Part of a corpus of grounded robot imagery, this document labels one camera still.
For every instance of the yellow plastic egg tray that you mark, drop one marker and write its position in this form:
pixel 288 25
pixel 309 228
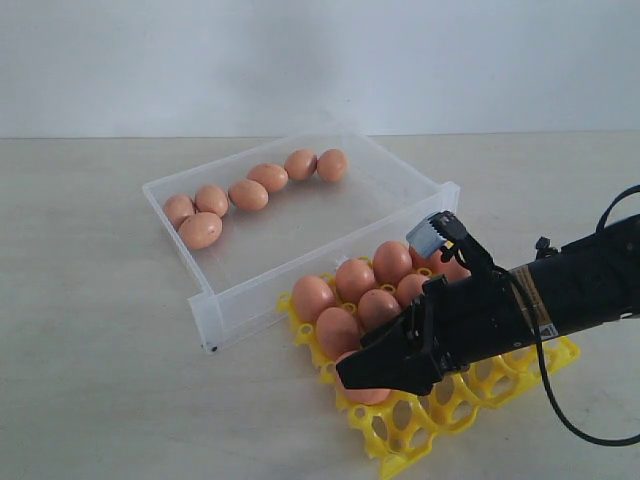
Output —
pixel 400 430

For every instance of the brown egg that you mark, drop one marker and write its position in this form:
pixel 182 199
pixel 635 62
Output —
pixel 311 295
pixel 200 230
pixel 332 165
pixel 248 195
pixel 419 261
pixel 353 279
pixel 376 307
pixel 451 269
pixel 178 208
pixel 301 164
pixel 368 397
pixel 391 262
pixel 213 199
pixel 337 332
pixel 271 176
pixel 409 288

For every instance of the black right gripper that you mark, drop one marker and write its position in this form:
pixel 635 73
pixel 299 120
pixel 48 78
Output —
pixel 446 328

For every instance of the clear plastic bin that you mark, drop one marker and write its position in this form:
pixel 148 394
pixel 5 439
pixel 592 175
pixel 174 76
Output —
pixel 308 228

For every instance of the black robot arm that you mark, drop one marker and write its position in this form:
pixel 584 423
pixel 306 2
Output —
pixel 584 284

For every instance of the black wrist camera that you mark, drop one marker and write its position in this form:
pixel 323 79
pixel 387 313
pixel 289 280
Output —
pixel 444 232

